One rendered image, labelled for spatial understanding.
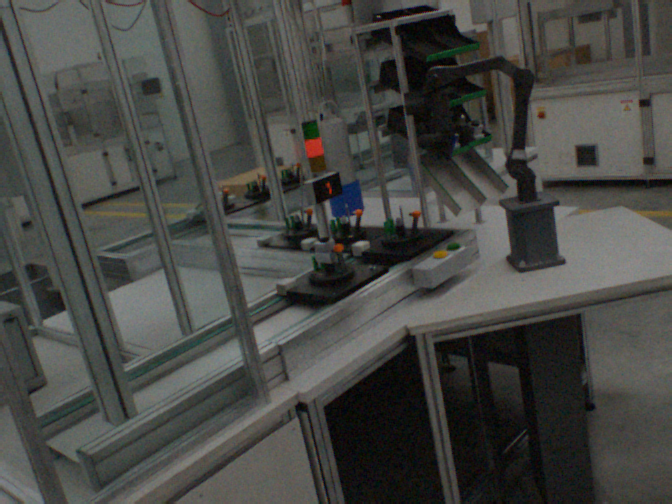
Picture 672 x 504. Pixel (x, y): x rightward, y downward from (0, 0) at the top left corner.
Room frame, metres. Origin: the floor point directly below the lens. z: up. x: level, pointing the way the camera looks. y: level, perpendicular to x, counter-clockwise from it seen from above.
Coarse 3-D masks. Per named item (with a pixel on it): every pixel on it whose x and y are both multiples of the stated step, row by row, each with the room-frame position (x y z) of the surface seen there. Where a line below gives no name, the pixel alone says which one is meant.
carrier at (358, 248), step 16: (400, 208) 2.26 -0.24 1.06; (384, 224) 2.22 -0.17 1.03; (400, 224) 2.19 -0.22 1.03; (384, 240) 2.18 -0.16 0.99; (400, 240) 2.14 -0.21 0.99; (416, 240) 2.15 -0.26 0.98; (432, 240) 2.14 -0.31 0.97; (368, 256) 2.16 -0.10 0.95; (384, 256) 2.11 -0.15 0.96; (400, 256) 2.06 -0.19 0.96
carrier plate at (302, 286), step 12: (360, 264) 2.04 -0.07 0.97; (360, 276) 1.93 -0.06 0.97; (372, 276) 1.92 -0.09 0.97; (300, 288) 1.94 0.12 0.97; (312, 288) 1.91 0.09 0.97; (324, 288) 1.89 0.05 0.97; (336, 288) 1.87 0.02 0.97; (348, 288) 1.85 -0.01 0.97; (360, 288) 1.88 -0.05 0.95; (324, 300) 1.83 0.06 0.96; (336, 300) 1.81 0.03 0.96
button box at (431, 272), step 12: (456, 252) 2.00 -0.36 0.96; (468, 252) 2.03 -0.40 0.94; (420, 264) 1.96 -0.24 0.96; (432, 264) 1.94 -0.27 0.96; (444, 264) 1.94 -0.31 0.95; (456, 264) 1.99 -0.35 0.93; (468, 264) 2.03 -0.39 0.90; (420, 276) 1.92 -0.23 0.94; (432, 276) 1.90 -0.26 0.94; (444, 276) 1.94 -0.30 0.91
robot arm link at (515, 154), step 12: (528, 72) 2.01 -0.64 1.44; (516, 84) 2.02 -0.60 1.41; (528, 84) 2.01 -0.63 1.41; (516, 96) 2.03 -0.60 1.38; (528, 96) 2.02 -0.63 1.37; (516, 108) 2.03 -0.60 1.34; (516, 120) 2.03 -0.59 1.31; (516, 132) 2.04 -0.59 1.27; (516, 144) 2.04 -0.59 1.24; (516, 156) 2.03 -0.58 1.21
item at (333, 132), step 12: (336, 108) 3.24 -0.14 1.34; (324, 120) 3.18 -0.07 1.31; (336, 120) 3.16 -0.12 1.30; (324, 132) 3.14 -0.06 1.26; (336, 132) 3.13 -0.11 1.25; (324, 144) 3.15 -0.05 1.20; (336, 144) 3.13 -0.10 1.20; (348, 144) 3.17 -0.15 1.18; (324, 156) 3.16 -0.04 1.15; (336, 156) 3.13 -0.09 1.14; (348, 156) 3.15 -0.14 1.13; (336, 168) 3.13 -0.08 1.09; (348, 168) 3.14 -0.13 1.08; (348, 180) 3.14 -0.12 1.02
